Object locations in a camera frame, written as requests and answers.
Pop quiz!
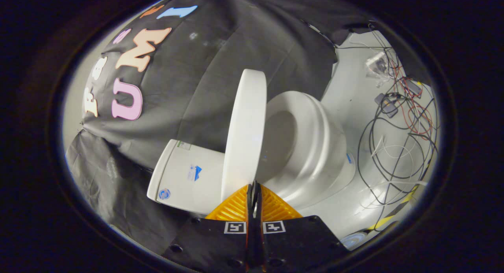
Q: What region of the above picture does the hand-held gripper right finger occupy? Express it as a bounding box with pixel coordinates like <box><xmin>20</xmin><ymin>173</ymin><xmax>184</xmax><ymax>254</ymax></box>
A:
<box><xmin>252</xmin><ymin>182</ymin><xmax>350</xmax><ymax>273</ymax></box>

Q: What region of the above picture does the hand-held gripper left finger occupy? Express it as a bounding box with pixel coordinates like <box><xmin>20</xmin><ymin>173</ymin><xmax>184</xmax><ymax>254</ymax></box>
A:
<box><xmin>161</xmin><ymin>182</ymin><xmax>256</xmax><ymax>273</ymax></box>

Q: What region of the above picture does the white toilet lid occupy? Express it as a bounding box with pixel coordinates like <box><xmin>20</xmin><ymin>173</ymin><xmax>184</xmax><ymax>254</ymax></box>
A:
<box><xmin>221</xmin><ymin>69</ymin><xmax>268</xmax><ymax>203</ymax></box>

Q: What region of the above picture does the yellow black floor tape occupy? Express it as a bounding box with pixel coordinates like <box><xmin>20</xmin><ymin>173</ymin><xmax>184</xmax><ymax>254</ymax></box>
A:
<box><xmin>367</xmin><ymin>185</ymin><xmax>419</xmax><ymax>231</ymax></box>

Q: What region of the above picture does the small grey adapter box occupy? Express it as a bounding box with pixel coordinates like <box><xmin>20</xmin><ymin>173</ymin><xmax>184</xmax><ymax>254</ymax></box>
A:
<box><xmin>374</xmin><ymin>93</ymin><xmax>399</xmax><ymax>118</ymax></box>
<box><xmin>405</xmin><ymin>79</ymin><xmax>423</xmax><ymax>98</ymax></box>

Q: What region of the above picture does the black backdrop cloth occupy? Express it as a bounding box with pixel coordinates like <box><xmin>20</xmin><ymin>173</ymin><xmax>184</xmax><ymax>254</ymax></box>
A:
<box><xmin>65</xmin><ymin>0</ymin><xmax>376</xmax><ymax>254</ymax></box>

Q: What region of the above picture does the clear plastic bag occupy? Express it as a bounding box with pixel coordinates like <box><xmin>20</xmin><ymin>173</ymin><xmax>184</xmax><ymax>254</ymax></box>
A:
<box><xmin>365</xmin><ymin>51</ymin><xmax>391</xmax><ymax>87</ymax></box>

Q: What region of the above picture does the tangle of thin cables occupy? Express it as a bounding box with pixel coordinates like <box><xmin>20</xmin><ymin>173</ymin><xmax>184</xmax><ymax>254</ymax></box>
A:
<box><xmin>339</xmin><ymin>24</ymin><xmax>440</xmax><ymax>228</ymax></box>

